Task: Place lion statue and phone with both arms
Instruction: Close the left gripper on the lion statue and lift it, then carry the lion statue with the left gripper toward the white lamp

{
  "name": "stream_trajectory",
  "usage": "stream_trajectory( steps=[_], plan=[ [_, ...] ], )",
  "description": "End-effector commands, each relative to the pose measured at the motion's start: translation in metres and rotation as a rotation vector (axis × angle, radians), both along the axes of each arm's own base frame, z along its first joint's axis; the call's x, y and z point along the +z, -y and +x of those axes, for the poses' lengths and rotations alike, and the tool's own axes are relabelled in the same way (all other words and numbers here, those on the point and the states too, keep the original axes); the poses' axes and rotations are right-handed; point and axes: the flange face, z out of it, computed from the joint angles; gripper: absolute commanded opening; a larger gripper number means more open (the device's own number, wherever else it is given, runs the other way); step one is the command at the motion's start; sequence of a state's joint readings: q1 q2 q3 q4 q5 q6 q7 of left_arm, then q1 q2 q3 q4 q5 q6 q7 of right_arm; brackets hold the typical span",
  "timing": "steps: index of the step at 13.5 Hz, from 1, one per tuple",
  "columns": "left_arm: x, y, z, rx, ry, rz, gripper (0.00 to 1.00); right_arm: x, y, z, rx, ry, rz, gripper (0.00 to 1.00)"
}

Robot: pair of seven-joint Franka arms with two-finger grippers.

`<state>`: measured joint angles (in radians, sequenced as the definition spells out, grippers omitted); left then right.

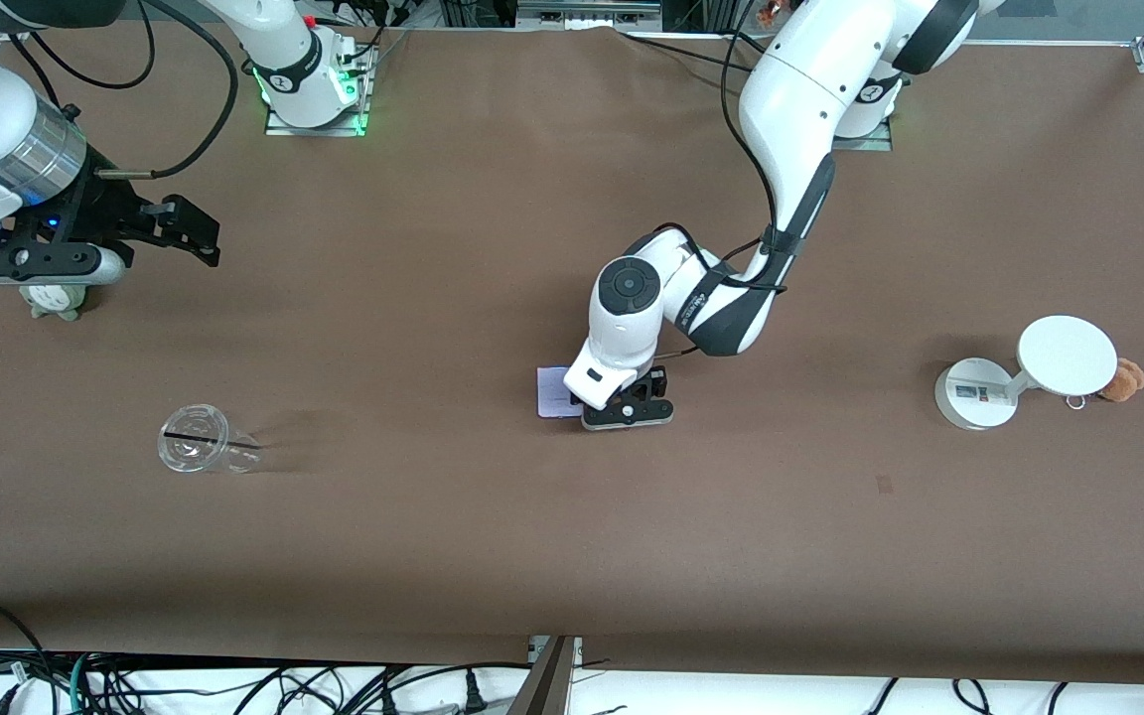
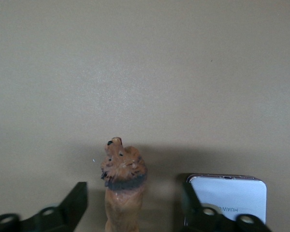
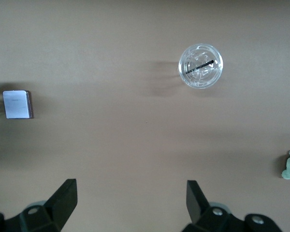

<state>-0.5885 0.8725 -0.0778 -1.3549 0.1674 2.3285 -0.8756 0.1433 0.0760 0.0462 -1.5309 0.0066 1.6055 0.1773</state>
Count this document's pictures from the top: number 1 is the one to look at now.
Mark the orange background toy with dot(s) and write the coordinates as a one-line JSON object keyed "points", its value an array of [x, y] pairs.
{"points": [[767, 10]]}

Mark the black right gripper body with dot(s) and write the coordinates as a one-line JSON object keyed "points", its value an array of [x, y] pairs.
{"points": [[107, 211]]}

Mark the small white card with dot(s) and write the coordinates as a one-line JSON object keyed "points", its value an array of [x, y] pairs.
{"points": [[554, 392]]}

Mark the black power plug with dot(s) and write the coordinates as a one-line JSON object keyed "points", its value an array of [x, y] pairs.
{"points": [[474, 695]]}

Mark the white round-head desk lamp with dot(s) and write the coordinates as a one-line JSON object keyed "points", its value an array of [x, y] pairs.
{"points": [[1067, 356]]}

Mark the clear plastic cup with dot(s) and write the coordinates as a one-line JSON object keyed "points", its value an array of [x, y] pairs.
{"points": [[195, 442]]}

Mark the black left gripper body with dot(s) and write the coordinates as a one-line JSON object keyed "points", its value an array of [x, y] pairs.
{"points": [[653, 380]]}

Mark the brown table cover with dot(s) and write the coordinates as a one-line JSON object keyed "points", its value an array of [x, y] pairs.
{"points": [[572, 546]]}

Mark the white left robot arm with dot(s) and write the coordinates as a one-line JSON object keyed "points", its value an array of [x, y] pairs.
{"points": [[800, 89]]}

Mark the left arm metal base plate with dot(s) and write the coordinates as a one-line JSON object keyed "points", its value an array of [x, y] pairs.
{"points": [[865, 144]]}

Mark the grey totoro plush toy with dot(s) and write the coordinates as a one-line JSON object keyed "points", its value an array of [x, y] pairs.
{"points": [[54, 302]]}

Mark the aluminium profile bar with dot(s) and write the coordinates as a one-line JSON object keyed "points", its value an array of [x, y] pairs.
{"points": [[544, 685]]}

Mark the black drinking straw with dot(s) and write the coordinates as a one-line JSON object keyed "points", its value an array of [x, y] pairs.
{"points": [[195, 436]]}

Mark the grey metal background box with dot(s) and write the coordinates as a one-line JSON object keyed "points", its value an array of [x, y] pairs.
{"points": [[587, 12]]}

